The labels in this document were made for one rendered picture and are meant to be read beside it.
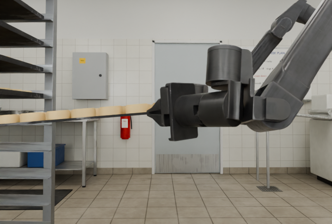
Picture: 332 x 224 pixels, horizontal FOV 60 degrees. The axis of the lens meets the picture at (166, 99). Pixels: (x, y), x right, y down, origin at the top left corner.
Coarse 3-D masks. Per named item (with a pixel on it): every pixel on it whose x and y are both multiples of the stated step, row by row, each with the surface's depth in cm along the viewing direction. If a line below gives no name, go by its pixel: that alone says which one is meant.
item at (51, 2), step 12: (48, 0) 101; (48, 12) 101; (48, 24) 101; (48, 36) 101; (48, 48) 101; (48, 60) 101; (48, 84) 100; (48, 108) 100; (48, 132) 100; (48, 156) 100; (48, 168) 99; (48, 180) 99; (48, 192) 99; (48, 216) 99
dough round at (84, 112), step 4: (84, 108) 60; (88, 108) 60; (92, 108) 61; (72, 112) 60; (76, 112) 60; (80, 112) 59; (84, 112) 60; (88, 112) 60; (92, 112) 61; (72, 116) 60; (76, 116) 60; (80, 116) 59; (84, 116) 60; (88, 116) 60
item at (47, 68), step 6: (42, 66) 100; (48, 66) 100; (0, 72) 98; (6, 72) 98; (12, 72) 98; (18, 72) 98; (24, 72) 98; (30, 72) 98; (36, 72) 98; (42, 72) 98; (48, 72) 98
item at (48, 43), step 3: (39, 39) 101; (42, 39) 101; (45, 39) 101; (48, 39) 101; (51, 39) 101; (45, 42) 101; (48, 42) 101; (51, 42) 101; (0, 45) 99; (3, 45) 99; (6, 45) 99; (9, 45) 98; (12, 45) 98; (15, 45) 98; (18, 45) 98; (21, 45) 98; (24, 45) 98; (27, 45) 98; (30, 45) 98; (33, 45) 98; (36, 45) 98; (39, 45) 98; (42, 45) 98; (45, 45) 98; (48, 45) 98; (51, 45) 101
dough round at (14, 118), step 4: (0, 116) 60; (4, 116) 60; (8, 116) 61; (12, 116) 61; (16, 116) 62; (0, 120) 60; (4, 120) 60; (8, 120) 61; (12, 120) 61; (16, 120) 62
